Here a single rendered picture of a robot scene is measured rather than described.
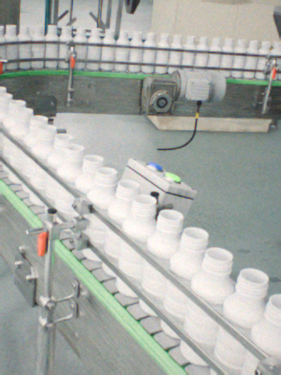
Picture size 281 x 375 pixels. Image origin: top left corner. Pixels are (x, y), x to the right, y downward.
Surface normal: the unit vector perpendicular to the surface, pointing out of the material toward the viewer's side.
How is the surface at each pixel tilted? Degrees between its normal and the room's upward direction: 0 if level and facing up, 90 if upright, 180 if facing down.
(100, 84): 90
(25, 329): 0
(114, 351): 90
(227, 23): 90
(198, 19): 90
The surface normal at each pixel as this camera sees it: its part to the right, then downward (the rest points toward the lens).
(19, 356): 0.11, -0.91
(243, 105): 0.25, 0.41
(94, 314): -0.83, 0.13
